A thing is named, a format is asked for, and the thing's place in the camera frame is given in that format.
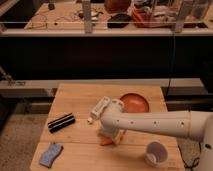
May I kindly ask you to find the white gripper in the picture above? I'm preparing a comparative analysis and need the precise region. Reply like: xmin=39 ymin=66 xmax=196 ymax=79
xmin=97 ymin=127 xmax=120 ymax=139

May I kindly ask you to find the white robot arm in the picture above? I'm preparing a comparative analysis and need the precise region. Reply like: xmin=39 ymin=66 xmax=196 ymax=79
xmin=96 ymin=99 xmax=213 ymax=171

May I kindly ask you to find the white ceramic cup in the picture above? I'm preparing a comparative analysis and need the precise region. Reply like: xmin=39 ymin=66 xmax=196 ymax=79
xmin=145 ymin=141 xmax=168 ymax=167

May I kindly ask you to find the white tube bottle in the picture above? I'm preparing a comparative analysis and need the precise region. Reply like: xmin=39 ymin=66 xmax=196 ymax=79
xmin=87 ymin=96 xmax=111 ymax=124

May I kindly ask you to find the orange plate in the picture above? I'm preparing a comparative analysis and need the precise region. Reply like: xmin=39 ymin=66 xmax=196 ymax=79
xmin=120 ymin=93 xmax=149 ymax=113

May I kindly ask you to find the black rectangular box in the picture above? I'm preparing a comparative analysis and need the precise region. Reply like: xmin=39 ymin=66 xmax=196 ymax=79
xmin=48 ymin=113 xmax=75 ymax=133

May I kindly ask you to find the blue sponge cloth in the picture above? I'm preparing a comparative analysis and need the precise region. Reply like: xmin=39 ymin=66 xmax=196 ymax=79
xmin=39 ymin=142 xmax=63 ymax=168

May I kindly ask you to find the black bowl on shelf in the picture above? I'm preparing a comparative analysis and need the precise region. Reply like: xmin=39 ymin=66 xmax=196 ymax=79
xmin=107 ymin=13 xmax=131 ymax=28

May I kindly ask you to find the red container on shelf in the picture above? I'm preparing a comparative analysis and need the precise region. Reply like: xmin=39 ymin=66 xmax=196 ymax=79
xmin=132 ymin=9 xmax=150 ymax=28

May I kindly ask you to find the brown round pot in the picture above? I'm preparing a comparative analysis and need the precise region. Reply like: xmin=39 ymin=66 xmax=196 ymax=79
xmin=104 ymin=0 xmax=131 ymax=13

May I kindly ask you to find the black cable on floor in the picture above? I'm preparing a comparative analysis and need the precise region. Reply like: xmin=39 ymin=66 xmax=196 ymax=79
xmin=178 ymin=143 xmax=203 ymax=171

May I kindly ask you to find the grey metal post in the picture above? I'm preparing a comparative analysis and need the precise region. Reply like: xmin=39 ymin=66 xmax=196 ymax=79
xmin=82 ymin=0 xmax=92 ymax=34

